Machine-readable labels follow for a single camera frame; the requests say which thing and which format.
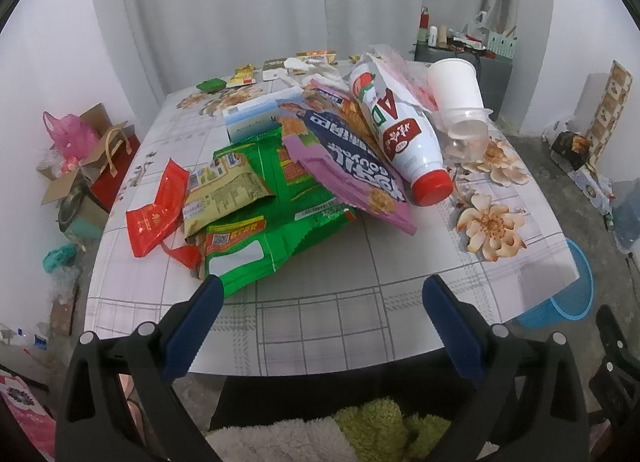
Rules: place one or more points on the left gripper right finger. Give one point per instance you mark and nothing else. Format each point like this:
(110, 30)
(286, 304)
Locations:
(528, 403)

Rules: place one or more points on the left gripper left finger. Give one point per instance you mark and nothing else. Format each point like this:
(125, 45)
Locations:
(95, 423)

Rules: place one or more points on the red foil wrapper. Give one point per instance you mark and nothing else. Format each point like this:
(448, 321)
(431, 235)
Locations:
(150, 225)

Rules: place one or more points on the large green snack bag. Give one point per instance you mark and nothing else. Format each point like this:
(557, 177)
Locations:
(254, 242)

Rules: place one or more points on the olive yellow snack packet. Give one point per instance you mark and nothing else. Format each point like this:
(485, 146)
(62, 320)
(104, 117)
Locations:
(226, 191)

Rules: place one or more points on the clear plastic cup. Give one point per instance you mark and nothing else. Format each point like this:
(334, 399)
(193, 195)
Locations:
(463, 133)

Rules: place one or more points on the white yogurt bottle red cap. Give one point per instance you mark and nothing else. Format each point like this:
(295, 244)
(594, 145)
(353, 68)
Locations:
(403, 132)

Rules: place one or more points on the light blue tissue box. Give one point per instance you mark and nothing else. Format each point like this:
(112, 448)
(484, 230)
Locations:
(256, 116)

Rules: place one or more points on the purple blue snack bag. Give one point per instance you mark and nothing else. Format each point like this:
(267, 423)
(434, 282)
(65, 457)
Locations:
(325, 132)

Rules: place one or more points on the blue plastic trash bin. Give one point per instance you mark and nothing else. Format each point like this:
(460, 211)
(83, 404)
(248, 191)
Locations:
(571, 304)

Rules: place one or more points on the floral tablecloth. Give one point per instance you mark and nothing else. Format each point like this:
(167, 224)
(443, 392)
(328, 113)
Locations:
(353, 300)

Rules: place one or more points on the black orange bag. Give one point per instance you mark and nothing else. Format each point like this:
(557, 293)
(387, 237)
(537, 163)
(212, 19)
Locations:
(570, 150)

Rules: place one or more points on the red gift bag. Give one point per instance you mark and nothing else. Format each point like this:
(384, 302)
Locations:
(114, 154)

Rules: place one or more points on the pink plastic bag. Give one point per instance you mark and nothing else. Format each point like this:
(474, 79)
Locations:
(71, 135)

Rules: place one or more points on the patterned tall board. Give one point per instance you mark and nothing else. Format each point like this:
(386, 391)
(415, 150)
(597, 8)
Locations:
(609, 111)

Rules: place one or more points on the small green packet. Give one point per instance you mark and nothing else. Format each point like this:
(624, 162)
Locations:
(212, 85)

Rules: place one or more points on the grey cabinet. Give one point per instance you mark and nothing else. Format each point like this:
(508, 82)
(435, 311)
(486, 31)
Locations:
(493, 74)

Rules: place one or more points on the yellow candy wrapper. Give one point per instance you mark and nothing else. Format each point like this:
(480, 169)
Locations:
(243, 76)

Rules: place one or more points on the mint green organizer box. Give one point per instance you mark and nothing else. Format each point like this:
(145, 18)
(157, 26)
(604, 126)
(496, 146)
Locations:
(501, 45)

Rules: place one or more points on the white small bottle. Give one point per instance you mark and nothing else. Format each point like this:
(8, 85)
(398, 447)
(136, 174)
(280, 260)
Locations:
(432, 38)

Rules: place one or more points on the grey curtain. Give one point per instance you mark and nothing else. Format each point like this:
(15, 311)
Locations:
(160, 46)

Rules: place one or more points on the red thermos bottle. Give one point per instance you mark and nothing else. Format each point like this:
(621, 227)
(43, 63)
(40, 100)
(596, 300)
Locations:
(424, 26)

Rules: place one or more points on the orange noodle packet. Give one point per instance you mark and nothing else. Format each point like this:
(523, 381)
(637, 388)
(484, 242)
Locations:
(324, 56)

